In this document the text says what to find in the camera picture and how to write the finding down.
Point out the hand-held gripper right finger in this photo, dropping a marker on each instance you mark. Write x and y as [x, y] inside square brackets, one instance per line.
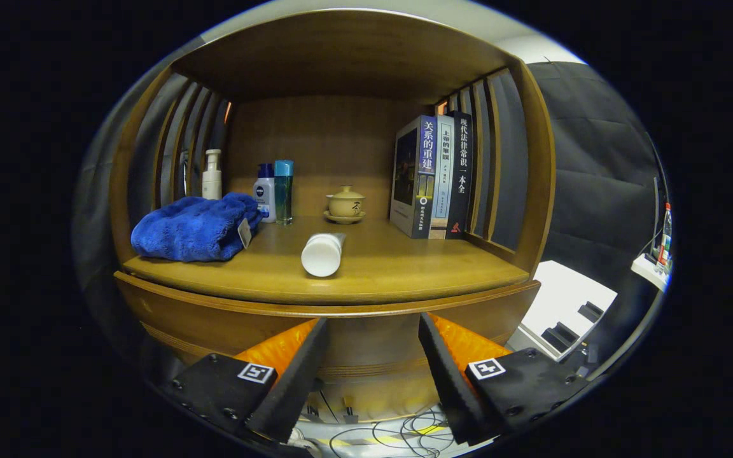
[452, 381]

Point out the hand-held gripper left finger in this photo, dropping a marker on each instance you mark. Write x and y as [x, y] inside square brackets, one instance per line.
[296, 381]

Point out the wooden drawer with black knob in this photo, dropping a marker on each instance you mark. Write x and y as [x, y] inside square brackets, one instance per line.
[366, 343]

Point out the white cosmetic tube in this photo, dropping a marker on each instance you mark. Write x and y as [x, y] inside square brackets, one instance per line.
[322, 254]

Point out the wooden countertop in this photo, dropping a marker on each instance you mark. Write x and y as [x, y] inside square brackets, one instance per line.
[404, 267]

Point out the black foam block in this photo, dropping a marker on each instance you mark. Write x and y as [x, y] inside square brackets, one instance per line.
[560, 335]
[590, 311]

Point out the white side table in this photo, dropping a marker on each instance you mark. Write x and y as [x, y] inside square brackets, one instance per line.
[564, 292]

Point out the beige lidded teacup with saucer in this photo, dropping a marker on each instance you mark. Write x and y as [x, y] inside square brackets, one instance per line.
[345, 205]

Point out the blue towel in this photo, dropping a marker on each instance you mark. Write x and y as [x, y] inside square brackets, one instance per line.
[188, 229]

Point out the white bottle with blue cap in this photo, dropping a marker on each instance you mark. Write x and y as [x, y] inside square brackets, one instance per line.
[265, 194]

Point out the clear bottle with blue cap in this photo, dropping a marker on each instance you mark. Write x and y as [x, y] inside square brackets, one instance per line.
[283, 191]

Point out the book with white spine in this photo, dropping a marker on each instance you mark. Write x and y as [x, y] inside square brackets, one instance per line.
[443, 184]

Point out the book with black spine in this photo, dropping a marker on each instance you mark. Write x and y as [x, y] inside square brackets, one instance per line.
[462, 178]

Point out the grey book with blue spine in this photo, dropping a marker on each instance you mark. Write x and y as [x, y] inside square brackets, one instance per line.
[404, 178]

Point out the white pump bottle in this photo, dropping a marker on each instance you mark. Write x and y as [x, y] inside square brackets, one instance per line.
[212, 184]

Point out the white round stand table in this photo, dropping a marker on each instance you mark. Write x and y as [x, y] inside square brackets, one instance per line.
[649, 267]

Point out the water bottle with red label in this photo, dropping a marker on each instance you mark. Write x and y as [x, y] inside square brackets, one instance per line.
[665, 238]

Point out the black backdrop cloth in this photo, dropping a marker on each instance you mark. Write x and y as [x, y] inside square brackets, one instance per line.
[595, 159]

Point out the wooden cabinet frame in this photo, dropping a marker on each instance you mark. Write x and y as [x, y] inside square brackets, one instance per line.
[341, 51]

